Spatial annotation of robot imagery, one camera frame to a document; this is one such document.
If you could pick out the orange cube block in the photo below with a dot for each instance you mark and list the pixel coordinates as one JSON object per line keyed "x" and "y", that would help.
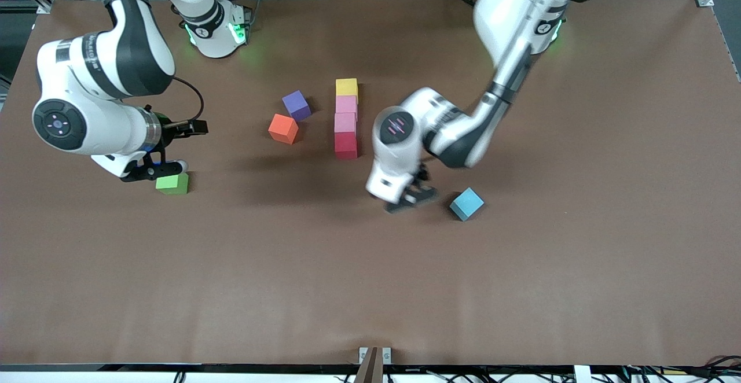
{"x": 282, "y": 127}

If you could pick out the pink cube block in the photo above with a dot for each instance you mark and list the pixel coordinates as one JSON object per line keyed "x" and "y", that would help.
{"x": 345, "y": 121}
{"x": 346, "y": 105}

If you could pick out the brown table cover sheet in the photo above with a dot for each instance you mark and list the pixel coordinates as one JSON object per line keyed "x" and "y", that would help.
{"x": 370, "y": 284}

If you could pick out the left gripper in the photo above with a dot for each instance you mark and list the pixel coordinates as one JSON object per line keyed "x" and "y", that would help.
{"x": 422, "y": 174}

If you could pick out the green cube block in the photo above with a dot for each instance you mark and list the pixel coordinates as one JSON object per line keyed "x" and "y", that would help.
{"x": 172, "y": 185}

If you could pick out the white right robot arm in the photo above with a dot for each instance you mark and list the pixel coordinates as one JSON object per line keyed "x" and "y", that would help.
{"x": 116, "y": 65}

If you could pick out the metal table clamp bracket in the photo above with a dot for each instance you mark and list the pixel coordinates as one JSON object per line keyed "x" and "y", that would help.
{"x": 375, "y": 357}

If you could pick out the yellow cube block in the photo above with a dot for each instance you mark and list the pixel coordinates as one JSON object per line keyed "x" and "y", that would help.
{"x": 347, "y": 87}

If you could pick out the purple cube block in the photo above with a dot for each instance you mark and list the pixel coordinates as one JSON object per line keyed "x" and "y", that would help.
{"x": 296, "y": 104}

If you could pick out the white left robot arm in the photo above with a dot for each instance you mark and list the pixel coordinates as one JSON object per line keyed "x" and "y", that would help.
{"x": 509, "y": 13}

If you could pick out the red cube block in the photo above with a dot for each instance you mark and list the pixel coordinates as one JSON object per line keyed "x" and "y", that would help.
{"x": 346, "y": 143}

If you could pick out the light blue cube block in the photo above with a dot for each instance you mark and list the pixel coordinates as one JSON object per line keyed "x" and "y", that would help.
{"x": 466, "y": 202}

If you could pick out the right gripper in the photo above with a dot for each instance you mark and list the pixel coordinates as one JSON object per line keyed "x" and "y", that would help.
{"x": 169, "y": 129}

